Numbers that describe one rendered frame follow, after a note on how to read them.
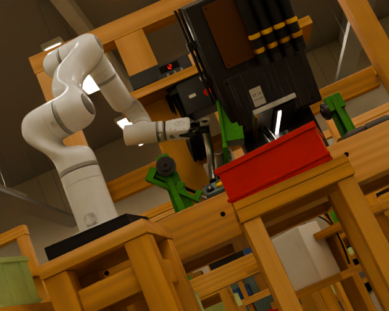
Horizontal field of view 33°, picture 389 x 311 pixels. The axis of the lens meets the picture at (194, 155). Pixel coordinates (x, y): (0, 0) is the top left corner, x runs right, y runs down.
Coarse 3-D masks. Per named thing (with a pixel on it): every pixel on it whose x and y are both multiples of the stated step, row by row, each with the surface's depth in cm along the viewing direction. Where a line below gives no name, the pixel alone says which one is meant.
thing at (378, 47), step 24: (360, 0) 290; (360, 24) 287; (120, 48) 294; (144, 48) 293; (384, 48) 284; (384, 72) 281; (48, 96) 292; (72, 144) 286; (168, 144) 282; (192, 168) 279
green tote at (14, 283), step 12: (0, 264) 197; (12, 264) 202; (24, 264) 208; (0, 276) 194; (12, 276) 199; (24, 276) 204; (0, 288) 191; (12, 288) 196; (24, 288) 202; (0, 300) 189; (12, 300) 194; (24, 300) 199; (36, 300) 204
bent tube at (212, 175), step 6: (204, 120) 257; (210, 132) 258; (204, 138) 259; (210, 138) 259; (210, 144) 259; (210, 150) 259; (210, 156) 258; (210, 162) 254; (210, 168) 250; (210, 174) 246; (210, 180) 246
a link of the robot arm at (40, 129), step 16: (32, 112) 195; (48, 112) 192; (32, 128) 193; (48, 128) 192; (32, 144) 194; (48, 144) 192; (64, 144) 198; (64, 160) 189; (80, 160) 189; (96, 160) 194
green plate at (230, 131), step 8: (224, 112) 245; (224, 120) 245; (224, 128) 244; (232, 128) 244; (240, 128) 243; (224, 136) 242; (232, 136) 243; (240, 136) 243; (232, 144) 249; (240, 144) 251
